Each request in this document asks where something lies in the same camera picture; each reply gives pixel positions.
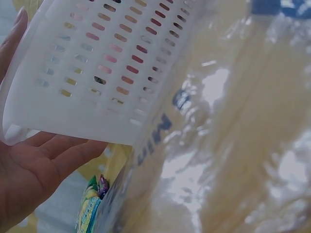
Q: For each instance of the person's left hand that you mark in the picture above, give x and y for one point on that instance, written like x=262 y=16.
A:
x=22 y=174

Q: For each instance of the white perforated plastic basket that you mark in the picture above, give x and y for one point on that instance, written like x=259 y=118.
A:
x=102 y=80

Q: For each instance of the green yellow snack packet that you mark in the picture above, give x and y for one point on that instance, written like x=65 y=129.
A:
x=91 y=208

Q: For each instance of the clear bag of pale noodles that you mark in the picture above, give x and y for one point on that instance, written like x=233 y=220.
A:
x=238 y=126

